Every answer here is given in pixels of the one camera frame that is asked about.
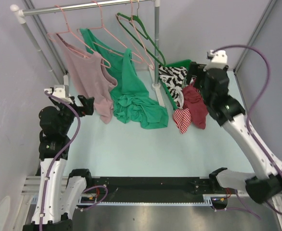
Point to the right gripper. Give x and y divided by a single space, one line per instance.
196 70

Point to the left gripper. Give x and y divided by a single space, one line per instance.
87 108

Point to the dark red tank top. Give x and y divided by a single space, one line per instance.
195 104

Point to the pink wire hanger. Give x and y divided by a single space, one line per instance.
140 31

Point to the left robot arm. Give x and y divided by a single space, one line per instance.
55 208

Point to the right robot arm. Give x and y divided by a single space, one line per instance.
266 180

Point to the dusty pink tank top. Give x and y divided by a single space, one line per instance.
90 77

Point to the green tank top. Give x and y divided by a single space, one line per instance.
132 102

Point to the green plastic hanger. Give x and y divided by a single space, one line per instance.
160 59

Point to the green plastic bin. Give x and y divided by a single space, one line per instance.
184 63

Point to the black white zigzag garment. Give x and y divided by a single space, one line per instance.
174 79

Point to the red white striped garment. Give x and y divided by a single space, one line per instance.
182 119

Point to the metal clothes rack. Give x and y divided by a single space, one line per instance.
30 10

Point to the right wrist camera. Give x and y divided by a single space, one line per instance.
217 59

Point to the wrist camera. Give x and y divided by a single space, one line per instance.
61 92
217 59

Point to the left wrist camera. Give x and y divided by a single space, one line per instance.
61 92

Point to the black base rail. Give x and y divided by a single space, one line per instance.
156 190

